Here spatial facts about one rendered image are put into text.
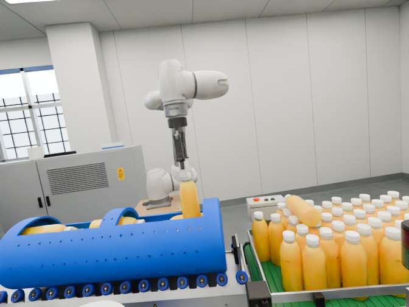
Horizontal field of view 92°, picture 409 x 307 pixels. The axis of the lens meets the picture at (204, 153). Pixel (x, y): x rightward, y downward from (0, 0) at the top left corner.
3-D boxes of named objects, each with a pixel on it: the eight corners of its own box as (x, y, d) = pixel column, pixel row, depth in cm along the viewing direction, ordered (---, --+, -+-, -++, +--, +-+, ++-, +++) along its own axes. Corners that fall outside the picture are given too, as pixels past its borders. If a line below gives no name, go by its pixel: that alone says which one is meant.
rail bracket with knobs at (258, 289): (246, 304, 69) (243, 277, 68) (267, 302, 69) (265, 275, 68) (252, 332, 59) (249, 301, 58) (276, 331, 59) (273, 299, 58)
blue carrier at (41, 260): (61, 253, 105) (42, 206, 98) (224, 237, 100) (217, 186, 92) (9, 307, 78) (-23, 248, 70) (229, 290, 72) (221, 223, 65)
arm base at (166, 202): (145, 202, 160) (144, 195, 159) (173, 198, 161) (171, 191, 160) (140, 211, 141) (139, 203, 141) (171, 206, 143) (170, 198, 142)
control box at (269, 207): (248, 214, 116) (246, 197, 115) (282, 211, 115) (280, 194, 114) (251, 222, 106) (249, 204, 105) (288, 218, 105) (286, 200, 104)
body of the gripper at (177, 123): (170, 119, 81) (173, 141, 82) (164, 117, 72) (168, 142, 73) (187, 116, 80) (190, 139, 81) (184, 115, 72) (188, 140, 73)
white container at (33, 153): (35, 158, 254) (32, 147, 252) (48, 157, 255) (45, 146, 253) (25, 160, 238) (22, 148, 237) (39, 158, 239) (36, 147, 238)
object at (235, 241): (234, 259, 89) (230, 233, 87) (239, 259, 89) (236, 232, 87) (237, 276, 79) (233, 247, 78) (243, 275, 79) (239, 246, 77)
